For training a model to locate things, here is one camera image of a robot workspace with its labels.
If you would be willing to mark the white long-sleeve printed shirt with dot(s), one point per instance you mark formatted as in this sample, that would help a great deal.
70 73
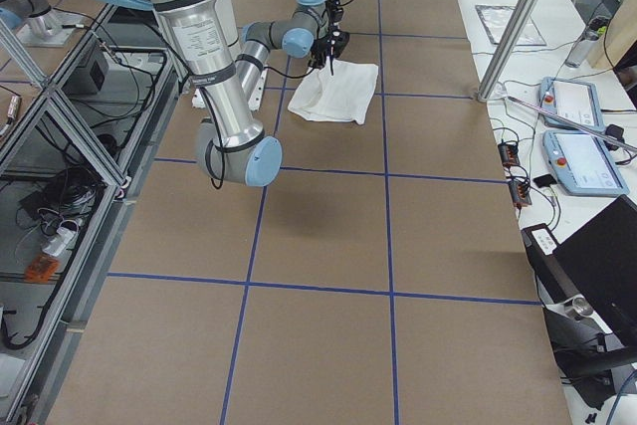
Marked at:
341 92

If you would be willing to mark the silver foil tray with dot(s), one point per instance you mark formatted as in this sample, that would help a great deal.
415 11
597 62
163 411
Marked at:
495 20

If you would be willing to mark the upper black orange circuit module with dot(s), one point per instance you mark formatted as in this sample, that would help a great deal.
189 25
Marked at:
508 153

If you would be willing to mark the black orange circuit module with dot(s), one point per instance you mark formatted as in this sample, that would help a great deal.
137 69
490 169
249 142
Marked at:
508 153
519 191

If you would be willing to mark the lower black orange circuit module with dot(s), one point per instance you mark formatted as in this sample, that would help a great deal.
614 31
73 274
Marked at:
519 191

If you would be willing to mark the upper blue teach pendant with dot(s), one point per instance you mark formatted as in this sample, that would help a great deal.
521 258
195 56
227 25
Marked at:
571 99

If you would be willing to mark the blue teach pendant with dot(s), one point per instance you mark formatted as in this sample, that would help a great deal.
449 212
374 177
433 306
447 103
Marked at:
582 165
571 99

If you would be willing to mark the grey water bottle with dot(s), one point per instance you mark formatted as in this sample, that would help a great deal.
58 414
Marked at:
587 40

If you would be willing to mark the lower blue teach pendant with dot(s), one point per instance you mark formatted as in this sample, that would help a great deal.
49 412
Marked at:
582 165

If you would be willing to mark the black laptop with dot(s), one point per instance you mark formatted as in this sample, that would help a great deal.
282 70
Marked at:
592 275

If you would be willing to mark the orange device under table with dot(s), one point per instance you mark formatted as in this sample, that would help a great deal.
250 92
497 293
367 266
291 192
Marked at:
41 269

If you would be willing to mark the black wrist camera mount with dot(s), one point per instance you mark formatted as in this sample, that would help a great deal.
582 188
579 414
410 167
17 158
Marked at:
336 43

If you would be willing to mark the white camera stand base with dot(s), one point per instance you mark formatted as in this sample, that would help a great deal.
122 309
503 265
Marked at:
232 76

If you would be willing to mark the aluminium frame post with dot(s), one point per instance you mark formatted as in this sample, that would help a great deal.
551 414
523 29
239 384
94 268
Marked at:
504 50

